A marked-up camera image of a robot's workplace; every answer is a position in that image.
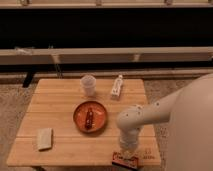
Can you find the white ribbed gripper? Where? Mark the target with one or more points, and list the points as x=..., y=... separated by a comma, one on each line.
x=129, y=141

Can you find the black orange eraser box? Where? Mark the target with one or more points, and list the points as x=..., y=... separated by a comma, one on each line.
x=119, y=160

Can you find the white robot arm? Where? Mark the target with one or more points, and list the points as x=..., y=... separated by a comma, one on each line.
x=189, y=112

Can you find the orange round plate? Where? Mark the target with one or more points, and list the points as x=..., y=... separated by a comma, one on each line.
x=99, y=118

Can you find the small brown bottle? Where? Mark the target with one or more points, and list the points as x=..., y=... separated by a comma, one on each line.
x=89, y=119

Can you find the white plastic bottle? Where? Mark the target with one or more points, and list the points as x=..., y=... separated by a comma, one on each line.
x=117, y=87

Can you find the translucent plastic cup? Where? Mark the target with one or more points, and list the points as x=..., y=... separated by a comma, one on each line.
x=88, y=83

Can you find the long wooden bench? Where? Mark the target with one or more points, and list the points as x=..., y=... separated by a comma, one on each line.
x=30, y=56

